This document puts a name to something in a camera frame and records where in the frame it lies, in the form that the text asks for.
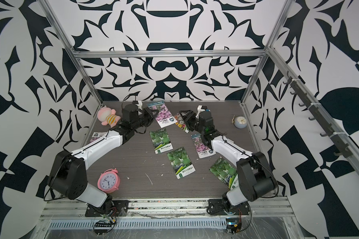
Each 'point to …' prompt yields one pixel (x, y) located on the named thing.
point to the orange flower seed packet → (96, 135)
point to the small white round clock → (240, 122)
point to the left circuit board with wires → (106, 225)
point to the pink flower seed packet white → (203, 151)
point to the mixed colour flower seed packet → (180, 122)
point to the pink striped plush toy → (107, 116)
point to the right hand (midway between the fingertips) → (179, 112)
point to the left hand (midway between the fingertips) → (158, 107)
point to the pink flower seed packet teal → (164, 117)
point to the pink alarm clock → (109, 181)
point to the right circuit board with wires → (233, 225)
